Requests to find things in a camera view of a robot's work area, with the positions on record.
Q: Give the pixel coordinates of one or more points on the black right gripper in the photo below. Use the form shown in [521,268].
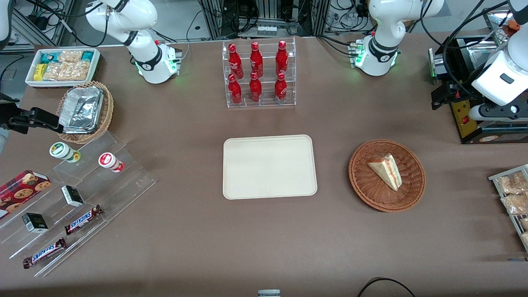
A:
[7,111]

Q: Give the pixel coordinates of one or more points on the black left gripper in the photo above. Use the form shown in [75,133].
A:
[458,90]

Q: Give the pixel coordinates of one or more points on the triangular sandwich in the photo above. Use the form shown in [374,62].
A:
[387,170]

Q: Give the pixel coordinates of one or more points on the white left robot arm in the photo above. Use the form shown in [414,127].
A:
[377,53]

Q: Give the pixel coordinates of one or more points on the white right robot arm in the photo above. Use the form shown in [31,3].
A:
[145,62]

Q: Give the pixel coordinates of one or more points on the wicker basket with foil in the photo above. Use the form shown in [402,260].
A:
[106,111]

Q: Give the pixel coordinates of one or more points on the brown wicker basket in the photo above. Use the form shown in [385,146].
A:
[371,189]

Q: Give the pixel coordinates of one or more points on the beige plastic tray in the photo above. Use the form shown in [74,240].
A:
[268,167]

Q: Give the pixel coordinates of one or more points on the green lid cup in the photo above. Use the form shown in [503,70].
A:
[62,151]

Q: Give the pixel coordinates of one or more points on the aluminium foil containers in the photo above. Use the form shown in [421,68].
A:
[80,109]

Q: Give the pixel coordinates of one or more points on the black hot dog roller machine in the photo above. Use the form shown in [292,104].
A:
[464,123]

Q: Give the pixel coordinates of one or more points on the white snack bin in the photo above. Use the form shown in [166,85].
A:
[29,80]

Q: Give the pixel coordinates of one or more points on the yellow snack packet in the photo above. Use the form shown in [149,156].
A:
[39,72]

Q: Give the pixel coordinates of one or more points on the clear bag of crackers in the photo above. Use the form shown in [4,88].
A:
[69,55]
[66,71]

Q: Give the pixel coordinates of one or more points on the teal snack packet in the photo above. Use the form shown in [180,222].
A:
[48,57]
[87,56]

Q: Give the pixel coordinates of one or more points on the red cookie box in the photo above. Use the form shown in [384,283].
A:
[20,189]

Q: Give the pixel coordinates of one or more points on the red lid cup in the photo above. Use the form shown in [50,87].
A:
[109,161]

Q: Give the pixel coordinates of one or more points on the small dark green box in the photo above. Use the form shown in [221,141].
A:
[35,222]
[72,196]

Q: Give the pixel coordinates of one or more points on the clear acrylic step shelf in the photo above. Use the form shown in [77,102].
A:
[123,181]

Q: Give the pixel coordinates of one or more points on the snickers bar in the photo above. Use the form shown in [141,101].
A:
[82,220]
[43,253]

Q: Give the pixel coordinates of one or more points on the clear bag of snacks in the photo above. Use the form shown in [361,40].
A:
[525,238]
[515,203]
[524,223]
[511,183]

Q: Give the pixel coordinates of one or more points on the red cola bottle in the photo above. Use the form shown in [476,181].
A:
[281,57]
[234,90]
[234,60]
[255,88]
[280,88]
[256,57]

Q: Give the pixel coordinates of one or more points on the clear acrylic bottle rack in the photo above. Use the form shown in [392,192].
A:
[266,88]

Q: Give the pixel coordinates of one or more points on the white power strip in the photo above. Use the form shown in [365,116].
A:
[266,30]

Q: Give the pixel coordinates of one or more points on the aluminium frame rack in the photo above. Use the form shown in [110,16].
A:
[268,12]

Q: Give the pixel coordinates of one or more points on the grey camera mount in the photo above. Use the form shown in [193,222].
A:
[269,293]

